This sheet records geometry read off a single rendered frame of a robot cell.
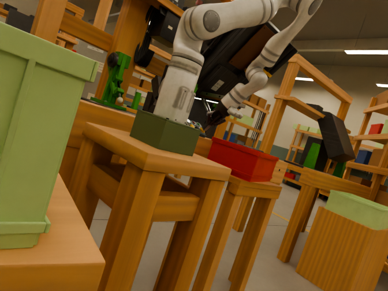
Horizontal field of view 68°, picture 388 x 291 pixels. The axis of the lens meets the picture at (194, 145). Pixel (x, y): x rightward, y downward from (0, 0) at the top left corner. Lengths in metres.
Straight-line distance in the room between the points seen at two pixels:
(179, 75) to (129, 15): 0.97
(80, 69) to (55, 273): 0.17
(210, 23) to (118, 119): 0.45
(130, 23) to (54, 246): 1.52
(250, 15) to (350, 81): 10.51
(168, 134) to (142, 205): 0.20
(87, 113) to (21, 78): 0.74
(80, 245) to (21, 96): 0.15
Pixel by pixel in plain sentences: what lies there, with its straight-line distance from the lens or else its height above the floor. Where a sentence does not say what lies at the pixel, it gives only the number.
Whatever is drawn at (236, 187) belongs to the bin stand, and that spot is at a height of 0.77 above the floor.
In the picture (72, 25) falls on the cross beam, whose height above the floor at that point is 1.23.
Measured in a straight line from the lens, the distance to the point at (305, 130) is 10.83.
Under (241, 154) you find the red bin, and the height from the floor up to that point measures 0.89.
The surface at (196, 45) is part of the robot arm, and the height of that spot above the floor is 1.16.
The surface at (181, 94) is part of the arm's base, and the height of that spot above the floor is 1.01.
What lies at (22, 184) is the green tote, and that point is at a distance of 0.27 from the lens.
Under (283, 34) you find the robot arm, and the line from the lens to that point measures 1.14.
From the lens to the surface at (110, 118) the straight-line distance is 1.02.
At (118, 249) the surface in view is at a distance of 0.70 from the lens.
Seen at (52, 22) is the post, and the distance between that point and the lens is 1.57.
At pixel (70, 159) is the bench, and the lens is 1.01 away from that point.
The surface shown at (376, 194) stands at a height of 0.84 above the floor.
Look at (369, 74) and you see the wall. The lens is 11.25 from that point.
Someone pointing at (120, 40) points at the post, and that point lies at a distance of 1.70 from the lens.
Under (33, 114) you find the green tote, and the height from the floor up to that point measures 0.90.
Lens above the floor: 0.93
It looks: 4 degrees down
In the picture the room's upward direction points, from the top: 18 degrees clockwise
